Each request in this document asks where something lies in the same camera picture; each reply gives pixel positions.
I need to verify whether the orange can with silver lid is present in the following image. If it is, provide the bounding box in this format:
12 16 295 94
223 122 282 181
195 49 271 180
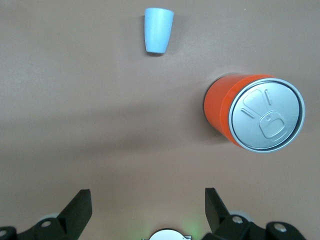
202 73 306 154

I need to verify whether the brown table cover sheet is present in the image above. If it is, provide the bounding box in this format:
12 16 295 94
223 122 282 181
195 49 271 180
0 0 320 240

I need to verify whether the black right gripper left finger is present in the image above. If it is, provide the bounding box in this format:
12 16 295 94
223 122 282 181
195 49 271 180
0 189 93 240

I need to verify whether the light blue plastic cup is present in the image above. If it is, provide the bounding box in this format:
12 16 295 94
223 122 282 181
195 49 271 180
144 7 175 55

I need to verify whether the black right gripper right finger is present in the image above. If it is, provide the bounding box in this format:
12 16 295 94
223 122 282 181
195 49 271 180
202 187 307 240

